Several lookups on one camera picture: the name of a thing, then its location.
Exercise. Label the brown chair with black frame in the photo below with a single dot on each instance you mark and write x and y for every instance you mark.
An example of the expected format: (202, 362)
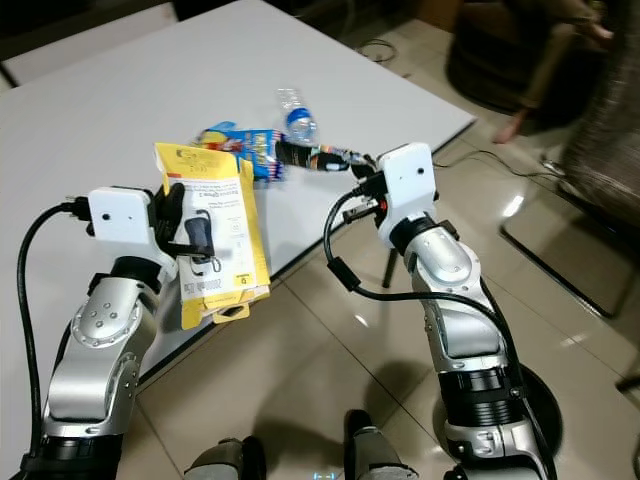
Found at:
(605, 130)

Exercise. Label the grey robot left foot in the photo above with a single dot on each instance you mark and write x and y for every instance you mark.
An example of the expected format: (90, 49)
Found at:
(225, 462)

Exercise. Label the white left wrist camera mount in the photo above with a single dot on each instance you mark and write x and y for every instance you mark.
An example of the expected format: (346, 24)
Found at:
(120, 222)

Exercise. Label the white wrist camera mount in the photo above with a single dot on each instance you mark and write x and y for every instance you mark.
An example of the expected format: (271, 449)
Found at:
(120, 222)
(410, 185)

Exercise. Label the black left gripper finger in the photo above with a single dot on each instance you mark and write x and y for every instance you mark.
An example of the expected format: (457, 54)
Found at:
(200, 238)

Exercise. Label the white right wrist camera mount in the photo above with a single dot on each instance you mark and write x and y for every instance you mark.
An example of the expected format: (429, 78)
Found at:
(410, 185)

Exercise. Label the yellow and white package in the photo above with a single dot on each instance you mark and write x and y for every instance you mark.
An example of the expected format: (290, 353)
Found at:
(240, 220)

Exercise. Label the dark colourful snack wrapper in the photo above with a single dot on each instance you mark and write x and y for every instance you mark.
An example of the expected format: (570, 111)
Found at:
(310, 155)

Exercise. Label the person's bare leg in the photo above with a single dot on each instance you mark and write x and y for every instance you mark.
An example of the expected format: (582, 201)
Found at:
(540, 70)

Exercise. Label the clear plastic water bottle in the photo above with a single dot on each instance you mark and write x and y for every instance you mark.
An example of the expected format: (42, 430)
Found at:
(300, 120)

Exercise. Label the black round rubbish bin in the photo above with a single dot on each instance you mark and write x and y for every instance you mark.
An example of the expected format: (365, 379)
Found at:
(540, 410)

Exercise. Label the black metal table leg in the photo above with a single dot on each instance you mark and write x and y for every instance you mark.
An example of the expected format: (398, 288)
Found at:
(388, 270)

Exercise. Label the blue snack bag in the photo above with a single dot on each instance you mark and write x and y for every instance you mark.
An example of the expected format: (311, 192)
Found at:
(260, 145)

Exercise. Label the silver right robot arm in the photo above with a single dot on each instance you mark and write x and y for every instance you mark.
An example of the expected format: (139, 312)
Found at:
(470, 340)

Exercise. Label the dark brown seat furniture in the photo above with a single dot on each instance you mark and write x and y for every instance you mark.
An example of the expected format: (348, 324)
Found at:
(480, 60)

